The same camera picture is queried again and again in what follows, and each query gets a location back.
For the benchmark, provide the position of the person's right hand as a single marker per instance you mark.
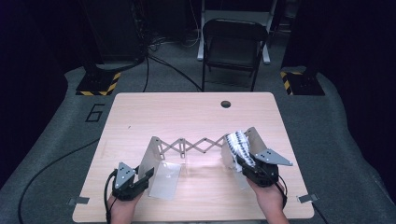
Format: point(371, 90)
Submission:
point(269, 197)

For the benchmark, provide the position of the expandable metal book rack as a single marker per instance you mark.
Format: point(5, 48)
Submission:
point(165, 180)

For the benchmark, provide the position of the person's left hand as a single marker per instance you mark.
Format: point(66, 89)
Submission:
point(123, 211)

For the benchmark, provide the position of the grey tape piece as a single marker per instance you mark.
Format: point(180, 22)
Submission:
point(307, 198)
point(77, 200)

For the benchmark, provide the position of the black stand base striped edge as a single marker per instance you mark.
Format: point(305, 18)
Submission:
point(303, 84)
point(96, 83)

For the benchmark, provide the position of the dark cabinet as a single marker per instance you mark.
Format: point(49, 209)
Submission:
point(115, 31)

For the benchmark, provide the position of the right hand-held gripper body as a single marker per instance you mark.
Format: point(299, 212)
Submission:
point(264, 174)

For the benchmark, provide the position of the white black patterned cloth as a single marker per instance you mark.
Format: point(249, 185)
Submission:
point(238, 146)

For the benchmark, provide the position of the black folding chair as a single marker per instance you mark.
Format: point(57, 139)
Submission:
point(233, 46)

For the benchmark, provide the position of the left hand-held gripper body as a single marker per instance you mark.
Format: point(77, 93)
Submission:
point(124, 186)

